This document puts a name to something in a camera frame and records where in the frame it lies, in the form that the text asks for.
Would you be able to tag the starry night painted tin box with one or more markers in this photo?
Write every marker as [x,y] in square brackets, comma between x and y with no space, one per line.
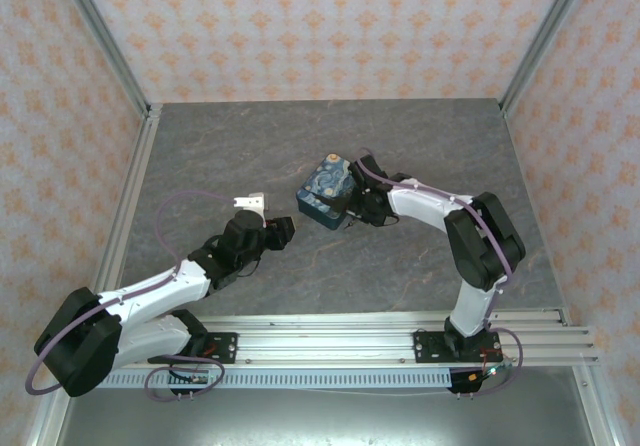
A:
[325,186]

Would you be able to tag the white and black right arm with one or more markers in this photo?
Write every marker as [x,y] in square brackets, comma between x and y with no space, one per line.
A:
[425,208]

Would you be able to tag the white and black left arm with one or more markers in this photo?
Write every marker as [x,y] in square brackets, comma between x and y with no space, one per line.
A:
[150,291]

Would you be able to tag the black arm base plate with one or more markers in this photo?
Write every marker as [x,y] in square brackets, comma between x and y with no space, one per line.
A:
[427,346]
[222,348]

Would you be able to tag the aluminium table edge rail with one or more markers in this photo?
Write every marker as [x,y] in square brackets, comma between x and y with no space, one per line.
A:
[127,201]

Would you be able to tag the aluminium mounting rail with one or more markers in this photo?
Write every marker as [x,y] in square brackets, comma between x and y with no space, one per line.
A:
[325,341]

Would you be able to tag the aluminium frame post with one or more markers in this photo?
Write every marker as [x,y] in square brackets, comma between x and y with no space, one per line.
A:
[542,36]
[107,46]

